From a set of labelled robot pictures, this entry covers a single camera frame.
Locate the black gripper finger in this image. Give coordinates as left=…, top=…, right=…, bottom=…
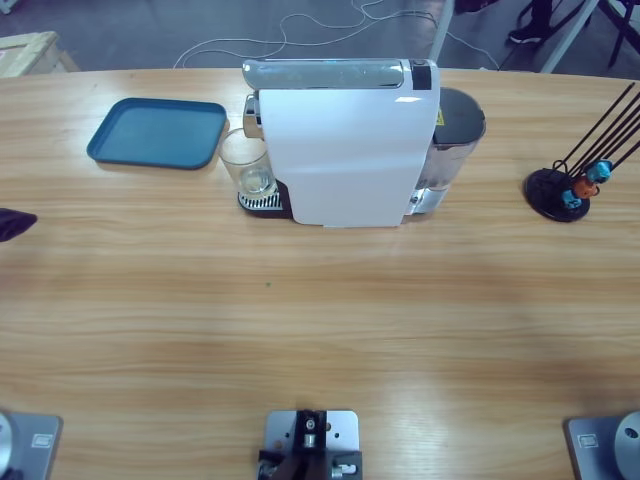
left=0, top=208, right=39, bottom=244

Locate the clear drinking glass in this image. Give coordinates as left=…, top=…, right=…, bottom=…
left=218, top=127, right=279, bottom=199

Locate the silver coffee machine lever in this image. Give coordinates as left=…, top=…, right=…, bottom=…
left=241, top=57, right=406, bottom=90

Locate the white capsule coffee machine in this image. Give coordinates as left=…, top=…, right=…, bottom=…
left=237, top=57, right=444, bottom=230

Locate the wooden crate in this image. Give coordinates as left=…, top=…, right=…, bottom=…
left=0, top=30, right=81, bottom=79

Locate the blue plastic tray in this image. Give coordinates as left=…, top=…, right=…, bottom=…
left=85, top=97, right=230, bottom=171

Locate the silver drip tray grate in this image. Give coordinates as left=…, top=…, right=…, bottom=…
left=238, top=192, right=284, bottom=211

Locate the clear water tank black lid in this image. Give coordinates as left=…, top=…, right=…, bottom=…
left=423, top=87, right=487, bottom=194

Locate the black sneaker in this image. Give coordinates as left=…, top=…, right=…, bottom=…
left=454, top=0, right=501, bottom=14
left=508, top=23, right=544, bottom=45

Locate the black capsule holder with rods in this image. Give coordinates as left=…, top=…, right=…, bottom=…
left=523, top=82, right=640, bottom=223

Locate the dark trouser leg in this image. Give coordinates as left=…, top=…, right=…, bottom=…
left=527, top=0, right=559, bottom=34

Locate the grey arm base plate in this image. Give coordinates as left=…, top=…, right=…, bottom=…
left=0, top=409, right=65, bottom=480
left=564, top=410, right=640, bottom=480

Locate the white floor cable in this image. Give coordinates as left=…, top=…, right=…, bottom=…
left=173, top=0, right=436, bottom=69
left=443, top=30, right=501, bottom=71

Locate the centre metal mount bracket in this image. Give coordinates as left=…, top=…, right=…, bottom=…
left=257, top=408, right=364, bottom=480

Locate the white metal post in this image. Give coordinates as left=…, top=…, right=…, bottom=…
left=539, top=0, right=599, bottom=75
left=428, top=0, right=457, bottom=61

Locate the black metal chair frame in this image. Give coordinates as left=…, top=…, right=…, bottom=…
left=597, top=0, right=640, bottom=69

